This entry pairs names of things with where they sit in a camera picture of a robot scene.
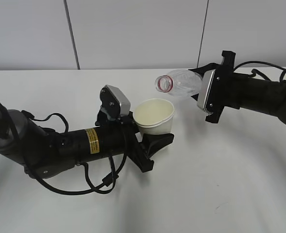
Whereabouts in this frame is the white paper cup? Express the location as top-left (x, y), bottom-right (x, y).
top-left (133, 99), bottom-right (175, 137)

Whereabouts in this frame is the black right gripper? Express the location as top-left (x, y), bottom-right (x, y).
top-left (189, 50), bottom-right (240, 122)

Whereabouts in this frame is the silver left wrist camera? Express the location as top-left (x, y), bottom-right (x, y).
top-left (100, 85), bottom-right (131, 121)

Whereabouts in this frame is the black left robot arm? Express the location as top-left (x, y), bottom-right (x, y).
top-left (0, 85), bottom-right (174, 179)

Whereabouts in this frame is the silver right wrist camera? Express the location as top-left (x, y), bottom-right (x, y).
top-left (197, 69), bottom-right (215, 115)

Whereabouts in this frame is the clear water bottle red label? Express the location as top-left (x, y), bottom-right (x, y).
top-left (155, 69), bottom-right (202, 97)

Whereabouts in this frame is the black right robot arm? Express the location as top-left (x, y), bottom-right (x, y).
top-left (192, 50), bottom-right (286, 125)

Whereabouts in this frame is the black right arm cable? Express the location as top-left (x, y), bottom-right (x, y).
top-left (232, 60), bottom-right (286, 83)

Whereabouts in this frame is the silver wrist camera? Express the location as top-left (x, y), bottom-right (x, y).
top-left (100, 85), bottom-right (131, 121)
top-left (197, 69), bottom-right (215, 115)

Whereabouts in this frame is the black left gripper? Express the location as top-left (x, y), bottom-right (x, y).
top-left (95, 110), bottom-right (174, 172)

